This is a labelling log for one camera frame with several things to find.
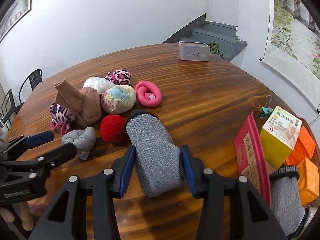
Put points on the white medicine bottle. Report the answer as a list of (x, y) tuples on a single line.
[(308, 216)]

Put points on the grey stairs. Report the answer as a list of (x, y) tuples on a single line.
[(201, 30)]

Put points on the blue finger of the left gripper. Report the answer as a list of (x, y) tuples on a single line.
[(32, 139), (50, 154)]

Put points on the black metal chair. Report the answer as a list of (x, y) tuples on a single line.
[(34, 79)]

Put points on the landscape scroll painting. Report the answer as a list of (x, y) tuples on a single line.
[(292, 48)]

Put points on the red rectangular tin box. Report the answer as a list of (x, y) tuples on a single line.
[(252, 164)]

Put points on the grey sock with black cuff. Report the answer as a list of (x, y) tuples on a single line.
[(157, 157)]

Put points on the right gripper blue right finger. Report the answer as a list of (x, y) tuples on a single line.
[(250, 216)]

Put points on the red yarn ball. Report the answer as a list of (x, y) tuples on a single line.
[(112, 129)]

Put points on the small grey knotted sock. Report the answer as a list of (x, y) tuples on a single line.
[(83, 140)]

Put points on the tan knotted stocking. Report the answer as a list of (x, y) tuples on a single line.
[(83, 103)]

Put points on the grey tissue box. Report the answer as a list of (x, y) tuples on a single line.
[(193, 51)]

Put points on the pink leopard plush toy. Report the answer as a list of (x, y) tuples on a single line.
[(61, 119)]

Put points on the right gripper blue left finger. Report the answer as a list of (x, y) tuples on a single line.
[(65, 216)]

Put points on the framed wall picture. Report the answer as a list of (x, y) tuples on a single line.
[(15, 13)]

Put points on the white mesh sponge ball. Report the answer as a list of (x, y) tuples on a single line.
[(98, 83)]

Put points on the left hand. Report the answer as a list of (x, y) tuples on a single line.
[(23, 211)]

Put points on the pastel cream sock ball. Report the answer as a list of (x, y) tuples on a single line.
[(118, 99)]

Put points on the teal binder clip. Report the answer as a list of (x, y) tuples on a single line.
[(266, 110)]

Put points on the yellow green medicine box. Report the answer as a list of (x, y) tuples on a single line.
[(279, 135)]

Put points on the pink foam twist roller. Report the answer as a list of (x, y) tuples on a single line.
[(148, 94)]

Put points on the orange embossed cube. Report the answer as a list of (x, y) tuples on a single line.
[(308, 183), (304, 148)]

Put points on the green paper bag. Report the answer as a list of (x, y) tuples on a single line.
[(214, 48)]

